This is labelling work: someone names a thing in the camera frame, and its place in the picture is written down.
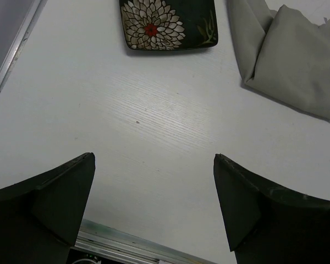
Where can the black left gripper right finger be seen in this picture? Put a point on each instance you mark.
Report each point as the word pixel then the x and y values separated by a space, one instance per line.
pixel 266 222

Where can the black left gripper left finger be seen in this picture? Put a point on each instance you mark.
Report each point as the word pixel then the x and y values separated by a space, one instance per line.
pixel 40 217

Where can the grey cloth placemat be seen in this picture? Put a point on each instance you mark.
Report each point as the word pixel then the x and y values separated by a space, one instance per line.
pixel 282 55

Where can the black floral square plate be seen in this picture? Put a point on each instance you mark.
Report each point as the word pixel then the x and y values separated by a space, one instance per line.
pixel 169 25

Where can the aluminium table edge rail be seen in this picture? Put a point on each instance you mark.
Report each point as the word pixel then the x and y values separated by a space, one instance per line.
pixel 17 20

